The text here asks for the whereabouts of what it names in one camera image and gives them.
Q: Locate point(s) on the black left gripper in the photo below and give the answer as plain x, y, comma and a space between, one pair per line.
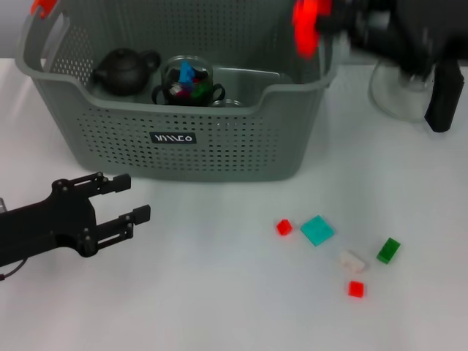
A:
47, 226

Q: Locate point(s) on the glass teacup black holder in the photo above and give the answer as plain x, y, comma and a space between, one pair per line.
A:
220, 87
168, 73
226, 103

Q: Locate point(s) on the orange-red sloped brick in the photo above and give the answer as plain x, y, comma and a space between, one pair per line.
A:
305, 25

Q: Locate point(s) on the grey perforated storage bin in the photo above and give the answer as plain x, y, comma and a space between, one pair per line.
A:
219, 153

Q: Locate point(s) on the silver left connector plug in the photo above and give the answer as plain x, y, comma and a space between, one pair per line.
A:
2, 205

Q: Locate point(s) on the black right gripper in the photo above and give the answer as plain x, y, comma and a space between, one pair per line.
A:
409, 29

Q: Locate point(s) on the teal square plate brick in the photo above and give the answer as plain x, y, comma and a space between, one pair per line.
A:
317, 231

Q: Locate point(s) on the blue square brick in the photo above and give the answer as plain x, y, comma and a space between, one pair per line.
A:
187, 73

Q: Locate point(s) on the small red brick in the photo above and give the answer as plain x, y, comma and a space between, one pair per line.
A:
284, 227
356, 289

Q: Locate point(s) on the white brick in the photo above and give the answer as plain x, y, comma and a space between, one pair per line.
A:
174, 87
351, 261

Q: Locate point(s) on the dark red long brick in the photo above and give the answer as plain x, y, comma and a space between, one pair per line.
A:
184, 96

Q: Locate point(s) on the dark clay teapot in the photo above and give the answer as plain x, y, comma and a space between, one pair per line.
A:
122, 73

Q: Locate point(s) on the green thick brick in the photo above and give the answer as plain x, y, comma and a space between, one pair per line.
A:
388, 250

